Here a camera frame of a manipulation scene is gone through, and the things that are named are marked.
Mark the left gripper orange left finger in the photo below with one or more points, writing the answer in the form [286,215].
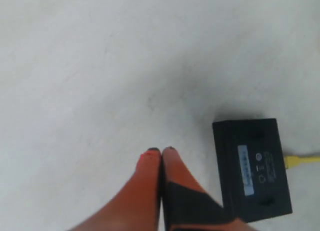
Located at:
[136,206]

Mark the black rectangular adapter box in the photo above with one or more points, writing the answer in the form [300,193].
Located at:
[251,168]

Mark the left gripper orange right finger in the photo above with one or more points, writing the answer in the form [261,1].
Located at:
[186,205]

